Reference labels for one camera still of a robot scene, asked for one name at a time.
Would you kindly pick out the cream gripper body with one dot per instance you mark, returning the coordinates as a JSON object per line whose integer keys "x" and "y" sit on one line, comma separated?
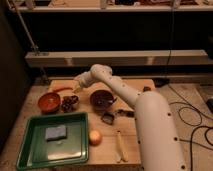
{"x": 85, "y": 79}

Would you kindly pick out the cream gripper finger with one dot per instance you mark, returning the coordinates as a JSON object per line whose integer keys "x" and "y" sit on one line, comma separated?
{"x": 77, "y": 89}

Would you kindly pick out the red chili pepper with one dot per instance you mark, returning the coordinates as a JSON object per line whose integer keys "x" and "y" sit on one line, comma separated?
{"x": 60, "y": 89}

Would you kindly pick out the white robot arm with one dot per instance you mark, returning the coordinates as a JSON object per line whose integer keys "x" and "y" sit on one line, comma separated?
{"x": 159, "y": 147}

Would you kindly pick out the purple bowl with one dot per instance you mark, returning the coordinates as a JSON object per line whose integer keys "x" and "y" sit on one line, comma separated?
{"x": 101, "y": 100}

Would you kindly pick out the orange bowl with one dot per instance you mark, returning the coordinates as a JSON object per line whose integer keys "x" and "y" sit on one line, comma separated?
{"x": 49, "y": 102}

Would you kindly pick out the dark grapes bunch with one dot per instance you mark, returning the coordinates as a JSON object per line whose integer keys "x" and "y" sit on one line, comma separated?
{"x": 69, "y": 103}

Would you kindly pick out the blue sponge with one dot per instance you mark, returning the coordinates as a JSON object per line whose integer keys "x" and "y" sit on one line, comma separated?
{"x": 55, "y": 133}

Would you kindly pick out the wooden cutting board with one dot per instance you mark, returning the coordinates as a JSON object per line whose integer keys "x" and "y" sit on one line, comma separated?
{"x": 105, "y": 153}

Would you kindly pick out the dark rectangular block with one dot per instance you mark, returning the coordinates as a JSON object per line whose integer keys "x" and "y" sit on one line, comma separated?
{"x": 146, "y": 89}

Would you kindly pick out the green plastic tray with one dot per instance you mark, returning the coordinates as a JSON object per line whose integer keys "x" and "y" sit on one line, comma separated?
{"x": 36, "y": 153}

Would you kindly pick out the black handled tool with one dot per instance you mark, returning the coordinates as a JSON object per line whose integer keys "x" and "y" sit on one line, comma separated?
{"x": 126, "y": 113}

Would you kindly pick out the white shelf rail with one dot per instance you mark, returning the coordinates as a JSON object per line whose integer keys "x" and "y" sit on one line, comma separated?
{"x": 118, "y": 58}

